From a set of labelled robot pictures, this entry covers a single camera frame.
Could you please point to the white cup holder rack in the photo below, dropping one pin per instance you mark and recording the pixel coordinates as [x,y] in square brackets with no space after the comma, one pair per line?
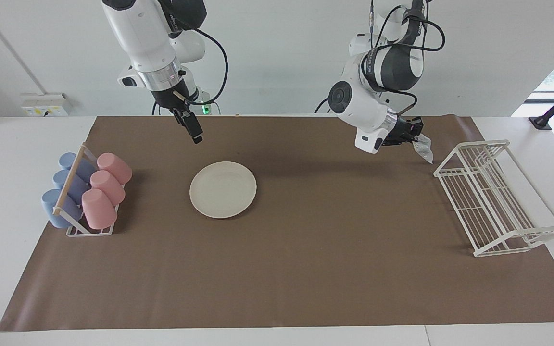
[70,178]

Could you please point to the pink plastic cup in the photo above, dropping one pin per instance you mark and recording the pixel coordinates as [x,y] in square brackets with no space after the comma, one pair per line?
[107,186]
[98,209]
[113,166]

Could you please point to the white wall power outlet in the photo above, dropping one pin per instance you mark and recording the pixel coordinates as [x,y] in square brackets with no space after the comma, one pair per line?
[44,105]

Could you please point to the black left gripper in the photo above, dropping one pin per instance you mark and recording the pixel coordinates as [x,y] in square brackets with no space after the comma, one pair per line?
[398,130]

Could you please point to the cream round plate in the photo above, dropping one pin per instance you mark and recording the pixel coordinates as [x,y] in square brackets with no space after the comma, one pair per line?
[223,190]

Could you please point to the blue plastic cup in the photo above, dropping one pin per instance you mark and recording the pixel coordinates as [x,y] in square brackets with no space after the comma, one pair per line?
[63,179]
[53,209]
[71,161]

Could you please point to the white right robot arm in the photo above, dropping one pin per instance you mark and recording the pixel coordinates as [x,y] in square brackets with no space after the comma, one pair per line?
[142,33]

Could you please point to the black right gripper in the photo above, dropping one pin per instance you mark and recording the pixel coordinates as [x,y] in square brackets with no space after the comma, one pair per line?
[173,98]

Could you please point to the brown paper table mat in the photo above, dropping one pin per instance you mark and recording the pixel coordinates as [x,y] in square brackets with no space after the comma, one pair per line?
[306,269]

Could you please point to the clear plastic snack bag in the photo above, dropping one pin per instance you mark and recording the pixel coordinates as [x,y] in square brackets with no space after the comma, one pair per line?
[423,146]

